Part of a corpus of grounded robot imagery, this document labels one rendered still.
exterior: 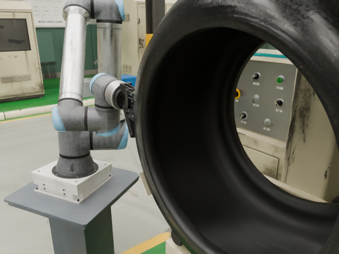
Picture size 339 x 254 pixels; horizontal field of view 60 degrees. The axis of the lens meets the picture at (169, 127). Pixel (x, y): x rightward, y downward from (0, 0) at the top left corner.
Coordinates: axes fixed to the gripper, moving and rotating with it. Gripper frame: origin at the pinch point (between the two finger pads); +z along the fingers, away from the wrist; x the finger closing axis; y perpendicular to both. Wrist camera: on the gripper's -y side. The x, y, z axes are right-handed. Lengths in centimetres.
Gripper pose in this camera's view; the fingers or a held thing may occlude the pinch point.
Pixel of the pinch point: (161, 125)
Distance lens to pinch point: 82.1
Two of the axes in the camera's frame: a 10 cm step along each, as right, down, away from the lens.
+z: 6.3, 3.7, -6.9
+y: 0.8, -9.1, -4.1
